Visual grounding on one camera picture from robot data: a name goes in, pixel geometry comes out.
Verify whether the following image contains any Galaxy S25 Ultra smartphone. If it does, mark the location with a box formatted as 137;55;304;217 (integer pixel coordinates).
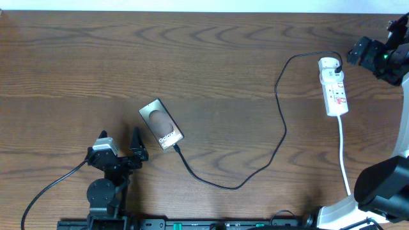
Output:
139;98;184;151

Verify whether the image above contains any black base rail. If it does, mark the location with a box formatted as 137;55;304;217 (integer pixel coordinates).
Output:
56;218;315;230

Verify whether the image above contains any black USB charging cable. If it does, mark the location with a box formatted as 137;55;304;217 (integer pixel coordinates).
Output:
172;50;344;191

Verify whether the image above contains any white USB charger adapter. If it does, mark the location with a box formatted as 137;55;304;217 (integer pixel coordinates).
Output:
318;57;344;85

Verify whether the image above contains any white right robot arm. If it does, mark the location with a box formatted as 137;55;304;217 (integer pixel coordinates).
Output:
311;14;408;229

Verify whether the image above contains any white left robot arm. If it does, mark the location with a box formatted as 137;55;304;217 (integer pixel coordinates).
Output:
85;128;148;229

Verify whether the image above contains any white surge protector power strip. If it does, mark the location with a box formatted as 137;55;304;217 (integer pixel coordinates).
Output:
320;74;349;117

